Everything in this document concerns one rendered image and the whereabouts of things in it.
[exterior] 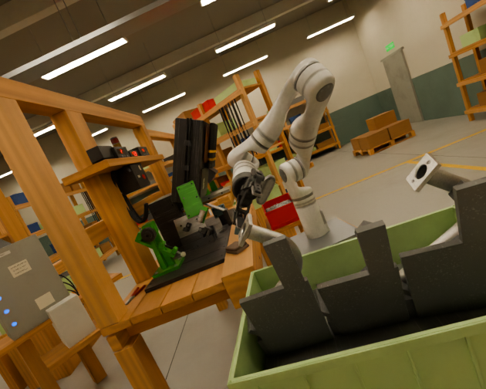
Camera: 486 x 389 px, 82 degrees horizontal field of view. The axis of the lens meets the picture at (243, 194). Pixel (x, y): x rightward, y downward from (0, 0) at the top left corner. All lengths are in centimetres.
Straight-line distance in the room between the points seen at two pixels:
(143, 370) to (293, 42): 1071
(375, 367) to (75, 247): 108
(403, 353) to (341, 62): 1109
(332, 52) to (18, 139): 1074
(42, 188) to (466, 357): 130
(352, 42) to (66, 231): 1118
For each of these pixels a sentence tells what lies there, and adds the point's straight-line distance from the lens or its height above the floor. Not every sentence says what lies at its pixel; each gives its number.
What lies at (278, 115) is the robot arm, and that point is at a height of 138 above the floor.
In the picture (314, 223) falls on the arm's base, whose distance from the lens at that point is 116.
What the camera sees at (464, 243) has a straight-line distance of 61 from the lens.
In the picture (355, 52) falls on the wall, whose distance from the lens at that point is 1166.
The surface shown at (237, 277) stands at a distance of 115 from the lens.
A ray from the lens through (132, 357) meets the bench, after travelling 144.
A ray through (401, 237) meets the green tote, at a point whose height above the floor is 92.
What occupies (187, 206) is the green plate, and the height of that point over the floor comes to 114.
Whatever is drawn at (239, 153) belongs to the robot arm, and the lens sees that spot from 87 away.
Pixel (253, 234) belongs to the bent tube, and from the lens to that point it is 55.
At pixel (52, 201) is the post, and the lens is 129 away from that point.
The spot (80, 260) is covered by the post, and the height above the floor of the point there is 118.
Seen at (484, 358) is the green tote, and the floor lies 89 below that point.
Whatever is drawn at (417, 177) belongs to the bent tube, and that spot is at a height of 117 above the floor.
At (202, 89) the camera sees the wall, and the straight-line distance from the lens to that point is 1082.
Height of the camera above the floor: 133
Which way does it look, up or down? 9 degrees down
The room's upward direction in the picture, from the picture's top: 23 degrees counter-clockwise
